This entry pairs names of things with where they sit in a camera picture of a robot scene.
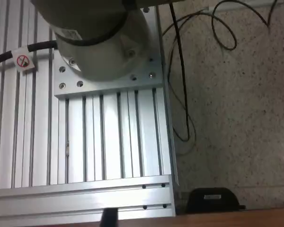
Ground long thin dark cable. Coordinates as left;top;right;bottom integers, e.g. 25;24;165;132
161;11;216;157

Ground thick black floor cable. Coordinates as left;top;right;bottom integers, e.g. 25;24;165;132
168;2;191;142

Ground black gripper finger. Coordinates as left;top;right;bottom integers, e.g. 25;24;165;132
101;208;119;227

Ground white warning tag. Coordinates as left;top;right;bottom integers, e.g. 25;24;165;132
11;46;37;73

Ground black box under table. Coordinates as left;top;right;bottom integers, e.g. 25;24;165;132
183;187;247;215

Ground aluminium mounting plate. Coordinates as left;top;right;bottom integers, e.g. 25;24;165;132
53;6;165;99

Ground aluminium extrusion frame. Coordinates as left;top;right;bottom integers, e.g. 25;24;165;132
0;0;179;225

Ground thin black looped cable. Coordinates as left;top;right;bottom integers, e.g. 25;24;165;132
211;0;237;51

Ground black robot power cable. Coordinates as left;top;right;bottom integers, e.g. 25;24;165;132
0;40;59;66

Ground thin black bent cable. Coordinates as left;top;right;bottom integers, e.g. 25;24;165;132
257;0;279;28

